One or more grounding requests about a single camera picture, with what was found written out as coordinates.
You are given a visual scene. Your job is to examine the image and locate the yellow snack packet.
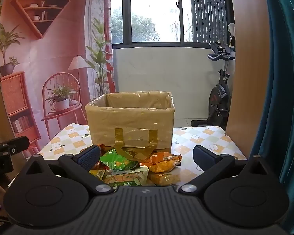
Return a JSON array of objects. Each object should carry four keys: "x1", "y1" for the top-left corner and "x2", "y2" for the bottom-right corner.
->
[{"x1": 147, "y1": 173, "x2": 181, "y2": 187}]

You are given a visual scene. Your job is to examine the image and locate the checkered floral tablecloth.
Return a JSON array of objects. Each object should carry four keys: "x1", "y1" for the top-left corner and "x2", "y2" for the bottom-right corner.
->
[{"x1": 36, "y1": 122, "x2": 248, "y2": 187}]

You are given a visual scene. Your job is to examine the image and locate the wooden door panel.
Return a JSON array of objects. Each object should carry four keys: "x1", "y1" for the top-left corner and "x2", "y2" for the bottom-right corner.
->
[{"x1": 225, "y1": 0, "x2": 272, "y2": 160}]

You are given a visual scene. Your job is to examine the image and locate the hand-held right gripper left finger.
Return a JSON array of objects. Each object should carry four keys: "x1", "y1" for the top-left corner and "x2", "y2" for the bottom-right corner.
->
[{"x1": 20, "y1": 144, "x2": 114, "y2": 196}]

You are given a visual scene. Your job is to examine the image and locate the wall poster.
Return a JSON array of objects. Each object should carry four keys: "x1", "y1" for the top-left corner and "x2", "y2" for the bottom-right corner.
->
[{"x1": 0, "y1": 0, "x2": 117, "y2": 157}]

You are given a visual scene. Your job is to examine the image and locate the white lamp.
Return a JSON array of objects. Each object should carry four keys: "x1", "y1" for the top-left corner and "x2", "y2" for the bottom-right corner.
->
[{"x1": 227, "y1": 23, "x2": 236, "y2": 49}]

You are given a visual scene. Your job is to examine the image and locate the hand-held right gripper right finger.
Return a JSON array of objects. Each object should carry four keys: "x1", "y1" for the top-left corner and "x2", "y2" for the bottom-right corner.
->
[{"x1": 178, "y1": 145, "x2": 276, "y2": 194}]

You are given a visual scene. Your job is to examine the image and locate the teal curtain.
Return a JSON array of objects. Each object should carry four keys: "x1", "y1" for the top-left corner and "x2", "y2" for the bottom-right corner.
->
[{"x1": 249, "y1": 0, "x2": 294, "y2": 235}]

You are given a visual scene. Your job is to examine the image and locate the taped cardboard box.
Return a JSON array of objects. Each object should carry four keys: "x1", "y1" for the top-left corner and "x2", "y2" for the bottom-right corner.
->
[{"x1": 84, "y1": 91, "x2": 175, "y2": 153}]

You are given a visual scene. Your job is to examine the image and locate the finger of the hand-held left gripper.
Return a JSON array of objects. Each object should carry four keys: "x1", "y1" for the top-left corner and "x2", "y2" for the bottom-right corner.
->
[{"x1": 0, "y1": 136, "x2": 30, "y2": 154}]

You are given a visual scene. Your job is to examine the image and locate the light green snack packet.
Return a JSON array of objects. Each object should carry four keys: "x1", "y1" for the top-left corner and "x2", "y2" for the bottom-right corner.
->
[{"x1": 103, "y1": 167, "x2": 149, "y2": 187}]

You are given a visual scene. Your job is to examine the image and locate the black exercise bike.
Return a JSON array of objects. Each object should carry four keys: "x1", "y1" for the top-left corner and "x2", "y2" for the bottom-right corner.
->
[{"x1": 191, "y1": 42, "x2": 236, "y2": 128}]

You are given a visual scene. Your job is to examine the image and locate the black framed window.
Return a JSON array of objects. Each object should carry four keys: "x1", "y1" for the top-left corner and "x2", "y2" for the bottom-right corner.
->
[{"x1": 82, "y1": 0, "x2": 234, "y2": 50}]

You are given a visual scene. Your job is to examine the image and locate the orange red snack packet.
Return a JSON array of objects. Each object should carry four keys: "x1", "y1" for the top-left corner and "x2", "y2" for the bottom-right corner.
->
[{"x1": 89, "y1": 160, "x2": 108, "y2": 172}]

